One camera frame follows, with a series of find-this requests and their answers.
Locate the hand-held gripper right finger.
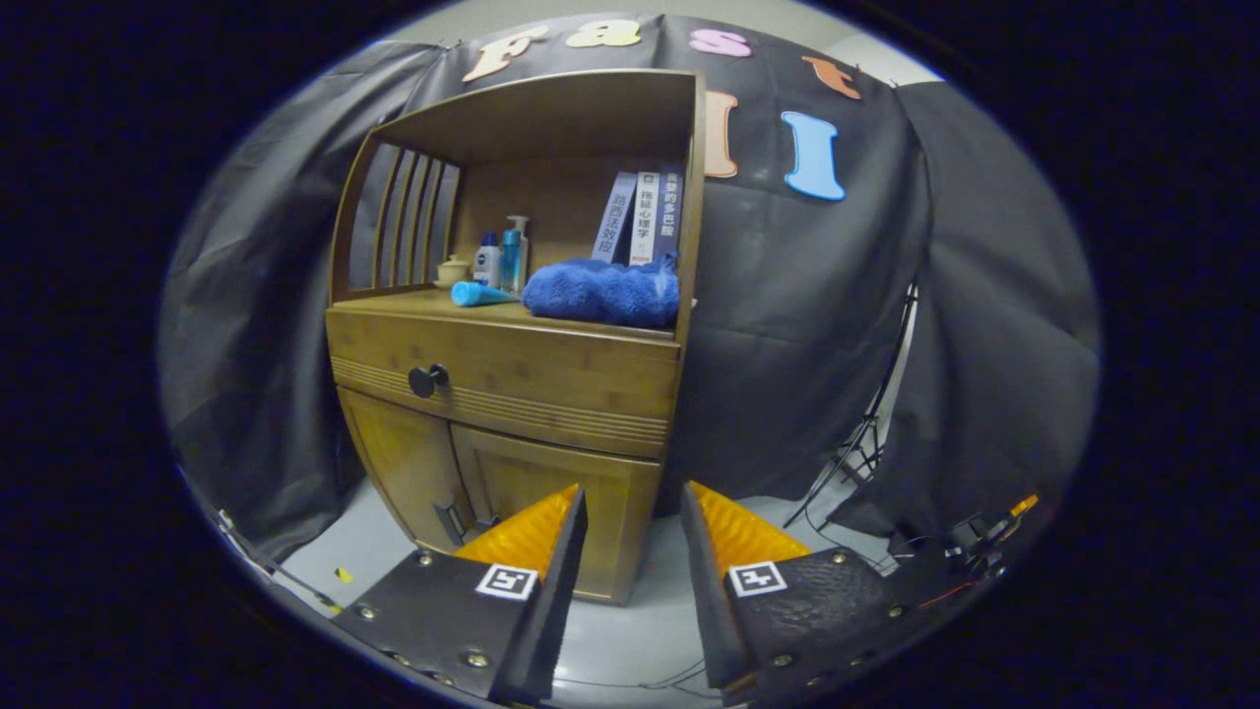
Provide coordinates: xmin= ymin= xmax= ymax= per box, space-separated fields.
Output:
xmin=679 ymin=481 xmax=971 ymax=705

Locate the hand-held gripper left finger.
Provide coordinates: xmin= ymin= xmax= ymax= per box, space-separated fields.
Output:
xmin=333 ymin=483 xmax=590 ymax=705

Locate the wooden drawer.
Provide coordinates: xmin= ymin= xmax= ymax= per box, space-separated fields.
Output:
xmin=327 ymin=305 xmax=682 ymax=460

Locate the blue and white tube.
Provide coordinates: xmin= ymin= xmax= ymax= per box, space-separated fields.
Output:
xmin=451 ymin=281 xmax=521 ymax=308

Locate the wooden cabinet door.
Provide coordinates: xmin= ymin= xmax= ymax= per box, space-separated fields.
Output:
xmin=451 ymin=423 xmax=662 ymax=606
xmin=338 ymin=386 xmax=473 ymax=552

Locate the wooden countertop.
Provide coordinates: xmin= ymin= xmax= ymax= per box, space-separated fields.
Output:
xmin=330 ymin=288 xmax=680 ymax=344

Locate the wooden cabinet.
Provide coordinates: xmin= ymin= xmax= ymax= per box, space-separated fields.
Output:
xmin=325 ymin=69 xmax=708 ymax=607

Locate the black light stand tripod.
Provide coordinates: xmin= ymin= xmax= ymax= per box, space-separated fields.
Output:
xmin=783 ymin=286 xmax=921 ymax=533

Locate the black and orange gripper device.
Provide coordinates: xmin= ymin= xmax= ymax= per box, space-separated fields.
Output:
xmin=886 ymin=492 xmax=1040 ymax=592

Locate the blue towel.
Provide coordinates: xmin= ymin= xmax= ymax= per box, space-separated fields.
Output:
xmin=521 ymin=254 xmax=682 ymax=330

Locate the black backdrop cloth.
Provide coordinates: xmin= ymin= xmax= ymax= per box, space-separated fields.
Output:
xmin=157 ymin=12 xmax=1102 ymax=562

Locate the blue pump bottle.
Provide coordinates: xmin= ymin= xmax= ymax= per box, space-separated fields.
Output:
xmin=500 ymin=216 xmax=531 ymax=293

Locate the grey book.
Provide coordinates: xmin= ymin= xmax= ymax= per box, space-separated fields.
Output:
xmin=591 ymin=172 xmax=639 ymax=264

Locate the white spine book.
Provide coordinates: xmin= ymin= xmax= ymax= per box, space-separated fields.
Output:
xmin=628 ymin=172 xmax=659 ymax=267

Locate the dark blue book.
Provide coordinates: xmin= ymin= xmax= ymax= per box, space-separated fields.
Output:
xmin=652 ymin=167 xmax=684 ymax=262

